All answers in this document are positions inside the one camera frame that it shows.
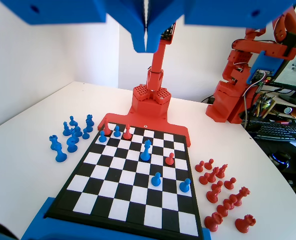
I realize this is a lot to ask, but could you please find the wooden desk organizer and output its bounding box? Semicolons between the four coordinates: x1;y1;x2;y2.
257;91;296;120

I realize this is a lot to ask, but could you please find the black keyboard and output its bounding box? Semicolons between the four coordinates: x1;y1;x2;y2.
247;120;296;144

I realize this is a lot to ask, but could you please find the blue controller board box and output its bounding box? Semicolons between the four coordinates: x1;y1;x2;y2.
246;50;284;85

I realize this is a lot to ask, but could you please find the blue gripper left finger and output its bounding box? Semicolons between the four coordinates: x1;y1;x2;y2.
0;0;148;53

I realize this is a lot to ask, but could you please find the red chess queen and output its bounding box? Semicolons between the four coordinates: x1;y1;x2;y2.
228;186;251;207

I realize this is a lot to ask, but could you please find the red robot base with plate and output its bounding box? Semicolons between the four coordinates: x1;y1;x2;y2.
97;83;191;148

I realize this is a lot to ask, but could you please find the blue chess bishop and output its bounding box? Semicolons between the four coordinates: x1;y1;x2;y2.
55;142;68;163
62;121;72;137

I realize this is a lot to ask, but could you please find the red chess rook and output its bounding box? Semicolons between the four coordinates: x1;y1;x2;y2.
204;211;224;232
235;214;257;234

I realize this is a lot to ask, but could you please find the black device with blue light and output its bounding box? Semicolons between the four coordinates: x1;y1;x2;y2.
269;151;291;169

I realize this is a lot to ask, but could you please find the blue chess knight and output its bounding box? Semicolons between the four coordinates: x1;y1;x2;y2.
66;136;79;153

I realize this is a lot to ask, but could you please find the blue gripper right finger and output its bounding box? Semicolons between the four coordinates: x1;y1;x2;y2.
147;0;296;54

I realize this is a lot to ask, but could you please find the computer monitor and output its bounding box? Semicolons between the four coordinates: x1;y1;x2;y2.
270;23;296;102

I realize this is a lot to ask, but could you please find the blue chess rook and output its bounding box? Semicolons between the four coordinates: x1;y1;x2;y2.
49;134;60;152
85;113;95;134

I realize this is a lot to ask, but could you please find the black and white chessboard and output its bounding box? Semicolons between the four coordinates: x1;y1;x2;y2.
45;121;204;238

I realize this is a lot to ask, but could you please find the red chess bishop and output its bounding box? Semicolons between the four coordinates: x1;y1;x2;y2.
123;124;132;140
215;163;229;179
207;166;220;184
103;119;112;136

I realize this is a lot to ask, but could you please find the blue chess king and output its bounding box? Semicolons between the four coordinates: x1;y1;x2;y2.
140;139;152;162

